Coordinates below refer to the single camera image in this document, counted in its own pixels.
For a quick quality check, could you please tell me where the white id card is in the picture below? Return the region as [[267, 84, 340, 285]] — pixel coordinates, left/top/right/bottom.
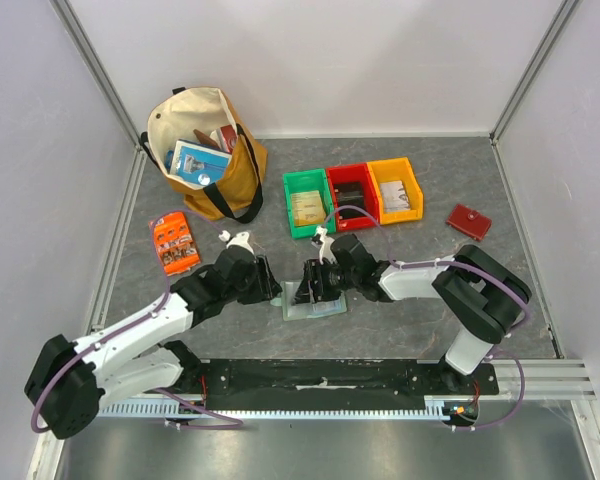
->
[[311, 301, 347, 317]]

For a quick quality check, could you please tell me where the black cards stack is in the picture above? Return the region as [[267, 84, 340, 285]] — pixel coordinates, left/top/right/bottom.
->
[[334, 181, 371, 220]]

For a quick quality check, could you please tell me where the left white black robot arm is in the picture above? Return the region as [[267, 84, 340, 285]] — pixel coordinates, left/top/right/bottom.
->
[[24, 246, 282, 439]]

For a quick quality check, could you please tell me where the red plastic bin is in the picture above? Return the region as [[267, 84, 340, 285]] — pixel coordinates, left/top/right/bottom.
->
[[326, 163, 379, 232]]

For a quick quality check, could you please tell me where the red white box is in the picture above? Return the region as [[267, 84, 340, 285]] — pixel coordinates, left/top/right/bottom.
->
[[210, 125, 237, 154]]

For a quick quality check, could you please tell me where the green card holder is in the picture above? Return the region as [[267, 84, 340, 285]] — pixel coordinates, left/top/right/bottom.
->
[[270, 281, 347, 321]]

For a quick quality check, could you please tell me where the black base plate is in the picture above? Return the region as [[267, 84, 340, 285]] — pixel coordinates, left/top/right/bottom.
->
[[166, 359, 499, 413]]

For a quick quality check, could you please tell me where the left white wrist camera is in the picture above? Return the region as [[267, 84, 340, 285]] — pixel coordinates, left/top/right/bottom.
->
[[218, 230, 255, 255]]

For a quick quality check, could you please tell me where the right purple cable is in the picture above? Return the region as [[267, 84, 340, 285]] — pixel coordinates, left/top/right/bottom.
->
[[319, 204, 534, 434]]

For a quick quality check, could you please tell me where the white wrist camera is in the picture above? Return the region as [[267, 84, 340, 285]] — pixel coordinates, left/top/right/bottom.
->
[[218, 230, 255, 255], [311, 226, 336, 264]]

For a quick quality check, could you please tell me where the yellow plastic bin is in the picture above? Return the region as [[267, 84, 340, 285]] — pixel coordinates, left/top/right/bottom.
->
[[367, 157, 424, 225]]

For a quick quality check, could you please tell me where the green plastic bin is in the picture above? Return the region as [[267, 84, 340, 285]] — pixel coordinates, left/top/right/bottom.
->
[[283, 169, 334, 239]]

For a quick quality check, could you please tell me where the yellow cards stack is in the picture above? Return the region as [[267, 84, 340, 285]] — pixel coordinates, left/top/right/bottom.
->
[[291, 190, 326, 227]]

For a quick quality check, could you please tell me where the mustard canvas tote bag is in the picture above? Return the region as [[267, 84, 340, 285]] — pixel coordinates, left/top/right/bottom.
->
[[139, 87, 268, 224]]

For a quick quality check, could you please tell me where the white cards stack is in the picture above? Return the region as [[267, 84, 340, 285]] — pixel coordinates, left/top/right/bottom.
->
[[379, 180, 411, 214]]

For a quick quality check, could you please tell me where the orange screw box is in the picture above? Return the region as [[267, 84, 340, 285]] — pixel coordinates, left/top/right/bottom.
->
[[149, 211, 201, 276]]

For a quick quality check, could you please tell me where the grey cable duct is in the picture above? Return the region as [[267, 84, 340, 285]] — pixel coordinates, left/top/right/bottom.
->
[[97, 396, 455, 421]]

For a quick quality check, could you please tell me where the blue white book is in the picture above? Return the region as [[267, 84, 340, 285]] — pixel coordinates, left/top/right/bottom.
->
[[165, 140, 231, 187]]

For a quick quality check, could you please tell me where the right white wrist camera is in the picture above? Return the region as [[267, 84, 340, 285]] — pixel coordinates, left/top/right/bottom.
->
[[311, 226, 336, 264]]

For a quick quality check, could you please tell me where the red card holder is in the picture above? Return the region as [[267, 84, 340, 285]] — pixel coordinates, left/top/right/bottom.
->
[[446, 204, 492, 241]]

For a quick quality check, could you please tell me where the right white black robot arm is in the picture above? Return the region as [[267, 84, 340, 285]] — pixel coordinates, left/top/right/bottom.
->
[[291, 234, 531, 394]]

